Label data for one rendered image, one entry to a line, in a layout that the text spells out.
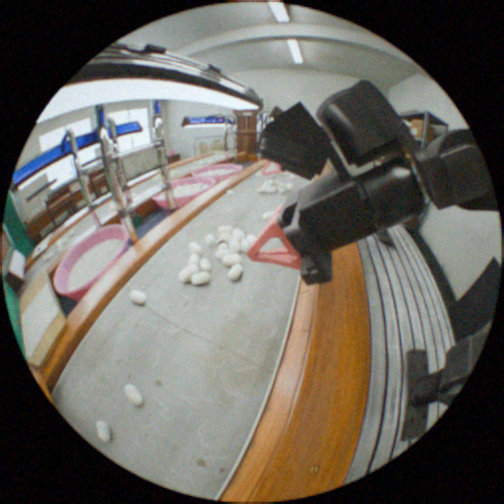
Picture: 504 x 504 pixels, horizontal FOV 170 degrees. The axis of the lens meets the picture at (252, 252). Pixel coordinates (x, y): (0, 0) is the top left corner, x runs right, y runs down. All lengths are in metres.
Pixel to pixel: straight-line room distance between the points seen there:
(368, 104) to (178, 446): 0.38
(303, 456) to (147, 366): 0.21
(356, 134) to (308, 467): 0.30
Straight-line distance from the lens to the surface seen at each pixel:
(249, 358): 0.22
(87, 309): 0.35
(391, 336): 0.42
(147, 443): 0.27
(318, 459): 0.22
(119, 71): 0.20
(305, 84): 5.18
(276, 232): 0.16
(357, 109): 0.16
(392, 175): 0.15
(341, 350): 0.23
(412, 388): 0.41
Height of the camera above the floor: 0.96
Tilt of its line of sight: 40 degrees down
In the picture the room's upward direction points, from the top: straight up
